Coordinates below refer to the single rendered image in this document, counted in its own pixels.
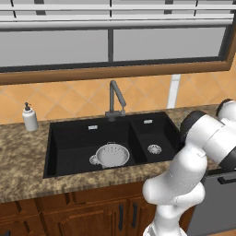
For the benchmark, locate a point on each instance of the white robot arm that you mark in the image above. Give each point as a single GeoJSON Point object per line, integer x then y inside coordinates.
{"type": "Point", "coordinates": [187, 175]}

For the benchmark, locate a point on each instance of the grey sink faucet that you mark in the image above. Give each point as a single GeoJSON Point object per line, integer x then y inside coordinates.
{"type": "Point", "coordinates": [116, 103]}

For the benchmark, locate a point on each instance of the black double sink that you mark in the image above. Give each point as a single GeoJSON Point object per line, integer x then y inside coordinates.
{"type": "Point", "coordinates": [110, 144]}

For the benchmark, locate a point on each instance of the silver metal colander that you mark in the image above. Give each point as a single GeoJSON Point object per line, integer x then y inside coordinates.
{"type": "Point", "coordinates": [112, 155]}

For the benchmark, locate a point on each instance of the wooden drawer front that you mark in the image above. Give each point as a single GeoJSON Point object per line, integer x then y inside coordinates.
{"type": "Point", "coordinates": [106, 190]}

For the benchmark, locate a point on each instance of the white soap dispenser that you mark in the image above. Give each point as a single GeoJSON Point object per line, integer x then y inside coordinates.
{"type": "Point", "coordinates": [30, 118]}

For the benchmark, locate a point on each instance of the wooden cupboard door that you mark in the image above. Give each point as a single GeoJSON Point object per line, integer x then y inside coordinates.
{"type": "Point", "coordinates": [146, 215]}
{"type": "Point", "coordinates": [15, 224]}
{"type": "Point", "coordinates": [89, 219]}

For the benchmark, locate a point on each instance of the white window blinds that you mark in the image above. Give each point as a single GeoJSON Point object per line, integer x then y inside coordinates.
{"type": "Point", "coordinates": [116, 14]}

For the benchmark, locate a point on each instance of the grey dishwasher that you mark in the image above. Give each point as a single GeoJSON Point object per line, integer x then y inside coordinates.
{"type": "Point", "coordinates": [213, 202]}

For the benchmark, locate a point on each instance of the window with wooden frame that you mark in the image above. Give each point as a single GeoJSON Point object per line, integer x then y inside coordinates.
{"type": "Point", "coordinates": [110, 46]}

